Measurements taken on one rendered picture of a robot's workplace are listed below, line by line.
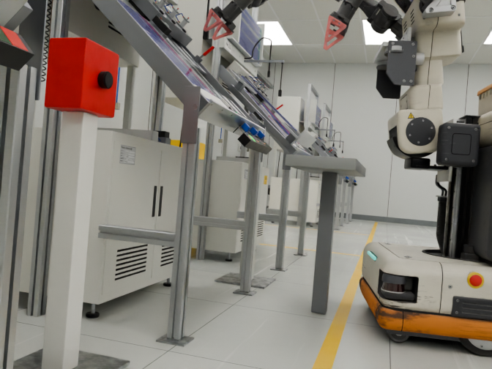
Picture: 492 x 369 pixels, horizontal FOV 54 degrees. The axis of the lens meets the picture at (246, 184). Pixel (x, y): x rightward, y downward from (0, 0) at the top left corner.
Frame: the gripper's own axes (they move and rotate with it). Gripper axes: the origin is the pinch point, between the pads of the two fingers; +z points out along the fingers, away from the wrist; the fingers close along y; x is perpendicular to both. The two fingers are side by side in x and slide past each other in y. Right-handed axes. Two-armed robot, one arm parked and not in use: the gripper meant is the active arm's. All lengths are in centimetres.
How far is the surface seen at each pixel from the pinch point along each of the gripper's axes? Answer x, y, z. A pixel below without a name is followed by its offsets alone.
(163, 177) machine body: 28, -3, 52
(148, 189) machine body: 32, 9, 56
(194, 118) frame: 38, 41, 19
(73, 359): 73, 71, 74
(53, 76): 24, 81, 30
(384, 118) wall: -37, -769, -116
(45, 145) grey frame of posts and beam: 8, 40, 63
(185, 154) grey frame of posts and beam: 44, 40, 28
